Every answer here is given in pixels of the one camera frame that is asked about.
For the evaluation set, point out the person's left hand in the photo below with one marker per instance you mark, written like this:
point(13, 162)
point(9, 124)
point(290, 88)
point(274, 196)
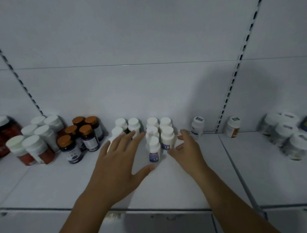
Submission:
point(115, 173)

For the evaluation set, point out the person's right hand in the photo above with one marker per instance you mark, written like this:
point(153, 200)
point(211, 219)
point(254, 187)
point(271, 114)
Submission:
point(190, 157)

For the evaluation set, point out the white bottle blue lid sticker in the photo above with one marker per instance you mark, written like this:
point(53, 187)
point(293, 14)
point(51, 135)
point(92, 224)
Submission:
point(197, 126)

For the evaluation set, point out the white metal shelf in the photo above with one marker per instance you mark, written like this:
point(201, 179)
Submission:
point(174, 187)

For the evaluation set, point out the orange label white bottle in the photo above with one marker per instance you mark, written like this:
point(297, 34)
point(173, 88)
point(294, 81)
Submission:
point(233, 126)

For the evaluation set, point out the white sticker-lid jar bottle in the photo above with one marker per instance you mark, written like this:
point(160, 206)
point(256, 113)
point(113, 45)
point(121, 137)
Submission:
point(285, 133)
point(299, 145)

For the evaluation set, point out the person's right forearm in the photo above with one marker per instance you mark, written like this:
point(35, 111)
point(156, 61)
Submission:
point(236, 209)

